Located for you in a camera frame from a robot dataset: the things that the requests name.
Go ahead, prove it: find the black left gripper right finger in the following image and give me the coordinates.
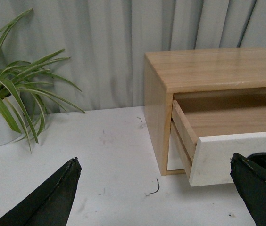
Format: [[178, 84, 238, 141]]
[[230, 152, 266, 226]]

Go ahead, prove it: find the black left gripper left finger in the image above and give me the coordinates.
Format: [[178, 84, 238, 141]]
[[0, 157, 82, 226]]

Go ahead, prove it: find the white-fronted wooden drawer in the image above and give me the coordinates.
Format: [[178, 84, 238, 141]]
[[171, 99, 266, 186]]

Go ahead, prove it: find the wooden drawer cabinet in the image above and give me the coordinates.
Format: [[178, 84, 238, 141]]
[[144, 48, 266, 176]]

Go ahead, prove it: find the white plant pot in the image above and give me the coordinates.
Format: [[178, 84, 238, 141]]
[[0, 96, 24, 146]]

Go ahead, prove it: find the green spider plant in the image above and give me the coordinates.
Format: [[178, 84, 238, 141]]
[[0, 9, 84, 144]]

